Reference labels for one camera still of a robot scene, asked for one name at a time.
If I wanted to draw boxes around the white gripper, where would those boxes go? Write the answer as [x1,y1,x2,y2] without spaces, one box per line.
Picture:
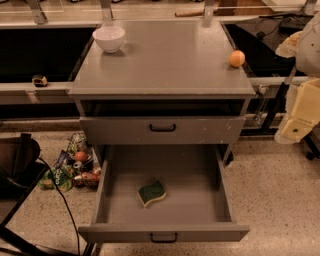
[275,78,320,144]

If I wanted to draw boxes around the green yellow sponge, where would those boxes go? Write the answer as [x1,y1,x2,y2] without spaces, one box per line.
[138,180,166,208]

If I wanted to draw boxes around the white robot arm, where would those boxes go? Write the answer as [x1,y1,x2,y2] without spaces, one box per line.
[274,13,320,144]

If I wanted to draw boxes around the grey drawer cabinet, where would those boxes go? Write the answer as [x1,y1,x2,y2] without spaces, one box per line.
[68,18,257,167]

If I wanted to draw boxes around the open grey middle drawer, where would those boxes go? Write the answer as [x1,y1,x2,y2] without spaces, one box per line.
[79,145,249,243]

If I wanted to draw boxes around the closed grey upper drawer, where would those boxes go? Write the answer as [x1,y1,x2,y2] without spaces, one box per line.
[80,117,245,145]

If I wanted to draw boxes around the black power adapter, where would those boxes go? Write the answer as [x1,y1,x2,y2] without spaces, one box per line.
[279,18,305,34]

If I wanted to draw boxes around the orange fruit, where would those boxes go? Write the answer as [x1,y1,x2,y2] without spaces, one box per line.
[228,50,245,68]

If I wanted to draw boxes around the black side table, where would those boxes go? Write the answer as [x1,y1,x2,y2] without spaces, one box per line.
[223,13,320,161]

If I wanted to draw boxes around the wooden stick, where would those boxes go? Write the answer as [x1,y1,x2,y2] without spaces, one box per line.
[175,10,204,17]

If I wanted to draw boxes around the white bowl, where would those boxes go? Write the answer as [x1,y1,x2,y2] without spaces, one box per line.
[93,26,125,53]

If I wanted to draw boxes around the red apple in pile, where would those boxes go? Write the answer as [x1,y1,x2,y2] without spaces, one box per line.
[74,151,88,163]

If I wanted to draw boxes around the small yellow black tape measure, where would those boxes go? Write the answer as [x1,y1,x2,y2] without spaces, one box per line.
[32,75,48,87]

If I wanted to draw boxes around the black chair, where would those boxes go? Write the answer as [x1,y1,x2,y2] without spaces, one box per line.
[0,133,94,256]

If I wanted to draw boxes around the black cable on floor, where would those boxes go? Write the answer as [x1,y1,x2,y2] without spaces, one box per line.
[37,156,82,256]

